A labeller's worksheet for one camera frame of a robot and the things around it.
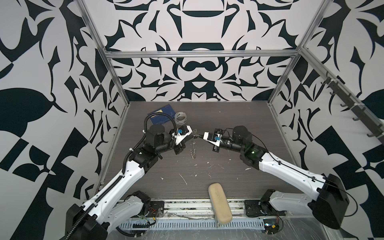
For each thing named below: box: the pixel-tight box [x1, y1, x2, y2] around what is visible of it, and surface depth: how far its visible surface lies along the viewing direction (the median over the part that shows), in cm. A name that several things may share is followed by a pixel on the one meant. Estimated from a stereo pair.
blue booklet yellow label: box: [147, 104, 176, 125], surface depth 114 cm
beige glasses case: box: [208, 182, 233, 225], surface depth 74 cm
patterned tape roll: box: [174, 111, 187, 126], surface depth 110 cm
